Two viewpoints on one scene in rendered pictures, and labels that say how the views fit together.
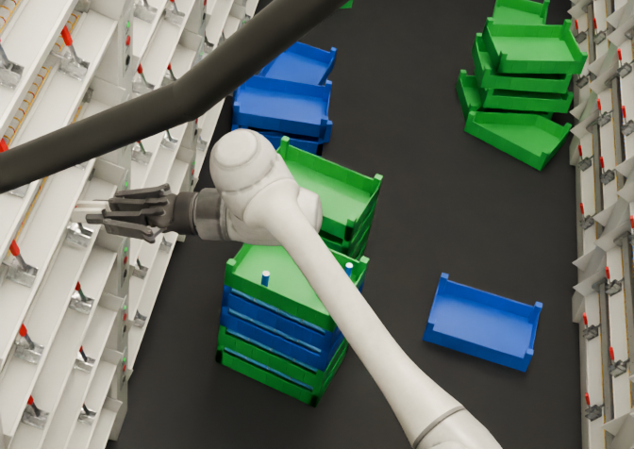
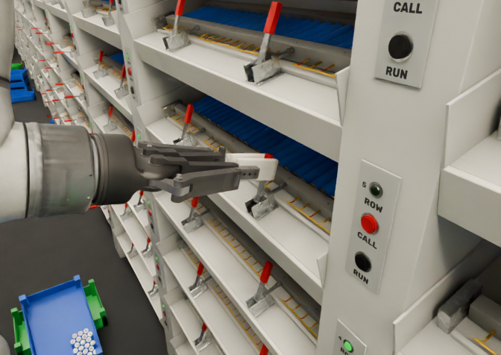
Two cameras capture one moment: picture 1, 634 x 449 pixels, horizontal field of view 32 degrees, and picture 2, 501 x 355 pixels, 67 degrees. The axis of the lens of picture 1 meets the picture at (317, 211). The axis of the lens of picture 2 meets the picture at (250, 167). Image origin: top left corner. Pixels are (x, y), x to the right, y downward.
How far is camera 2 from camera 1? 2.06 m
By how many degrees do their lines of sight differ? 102
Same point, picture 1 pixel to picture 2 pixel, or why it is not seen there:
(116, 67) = (358, 14)
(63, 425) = (219, 326)
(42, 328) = not seen: hidden behind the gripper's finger
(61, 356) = (224, 264)
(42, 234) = (200, 56)
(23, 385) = (170, 140)
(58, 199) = (226, 65)
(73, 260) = (239, 196)
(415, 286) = not seen: outside the picture
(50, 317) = not seen: hidden behind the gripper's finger
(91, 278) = (286, 335)
